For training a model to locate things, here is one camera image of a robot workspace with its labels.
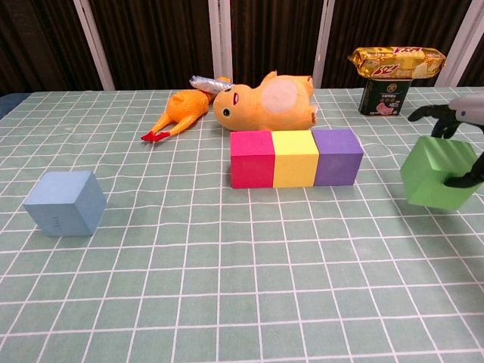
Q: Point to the purple foam cube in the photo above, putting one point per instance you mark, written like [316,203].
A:
[336,166]

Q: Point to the silver blue toothpaste tube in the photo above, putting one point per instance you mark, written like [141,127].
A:
[208,84]

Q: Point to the white frame post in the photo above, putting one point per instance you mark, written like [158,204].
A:
[92,41]
[459,38]
[323,38]
[220,38]

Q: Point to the yellow foam cube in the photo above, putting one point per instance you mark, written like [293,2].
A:
[295,166]

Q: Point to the green checked tablecloth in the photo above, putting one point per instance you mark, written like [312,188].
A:
[242,283]

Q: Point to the orange rubber chicken toy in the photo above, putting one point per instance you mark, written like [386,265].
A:
[189,106]

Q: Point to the yellow plush duck toy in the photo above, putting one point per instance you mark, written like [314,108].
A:
[257,109]

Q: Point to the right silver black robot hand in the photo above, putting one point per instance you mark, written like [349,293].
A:
[470,111]

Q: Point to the blue foam cube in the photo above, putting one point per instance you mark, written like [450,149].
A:
[56,211]

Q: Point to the green foam cube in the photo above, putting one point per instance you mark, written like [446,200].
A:
[427,181]

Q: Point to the gold biscuit packet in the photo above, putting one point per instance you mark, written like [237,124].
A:
[397,62]

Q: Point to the dark green tin can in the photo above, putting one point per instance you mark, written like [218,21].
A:
[382,98]

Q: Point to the magenta foam cube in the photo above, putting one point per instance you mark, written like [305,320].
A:
[251,166]

